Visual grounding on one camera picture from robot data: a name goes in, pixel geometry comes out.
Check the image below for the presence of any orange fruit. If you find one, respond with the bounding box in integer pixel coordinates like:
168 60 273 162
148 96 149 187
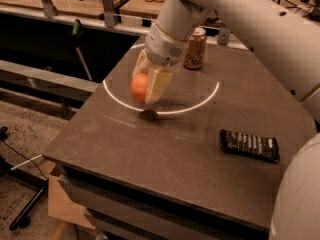
130 73 148 103

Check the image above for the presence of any middle metal bracket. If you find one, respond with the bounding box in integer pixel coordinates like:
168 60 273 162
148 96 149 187
102 0 118 28

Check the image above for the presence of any right metal bracket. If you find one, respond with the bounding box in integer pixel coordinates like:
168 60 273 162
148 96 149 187
217 26 231 45

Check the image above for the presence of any metal rail frame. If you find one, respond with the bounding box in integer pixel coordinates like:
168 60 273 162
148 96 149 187
0 60 99 102

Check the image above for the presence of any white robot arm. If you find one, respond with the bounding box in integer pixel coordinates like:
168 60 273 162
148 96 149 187
134 0 320 240

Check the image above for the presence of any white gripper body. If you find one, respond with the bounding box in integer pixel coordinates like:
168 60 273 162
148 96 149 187
145 23 187 65

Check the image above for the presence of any green handled tool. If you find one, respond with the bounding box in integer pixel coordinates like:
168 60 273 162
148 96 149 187
71 18 94 82

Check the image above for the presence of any metal bracket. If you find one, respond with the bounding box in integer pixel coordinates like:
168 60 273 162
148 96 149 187
217 26 231 45
102 0 118 28
41 0 58 18

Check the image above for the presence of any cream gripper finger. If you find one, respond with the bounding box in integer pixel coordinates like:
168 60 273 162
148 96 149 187
145 68 173 104
132 49 155 78

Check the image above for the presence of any left metal bracket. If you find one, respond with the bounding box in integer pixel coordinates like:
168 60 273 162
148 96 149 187
41 0 58 18

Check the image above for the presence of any gold soda can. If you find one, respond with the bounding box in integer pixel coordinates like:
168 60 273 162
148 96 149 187
184 27 207 70

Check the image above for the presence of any black rxbar chocolate wrapper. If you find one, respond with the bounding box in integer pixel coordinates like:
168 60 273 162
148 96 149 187
220 129 280 163

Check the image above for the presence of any black tripod leg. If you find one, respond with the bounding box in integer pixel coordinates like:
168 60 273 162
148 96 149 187
0 126 50 232

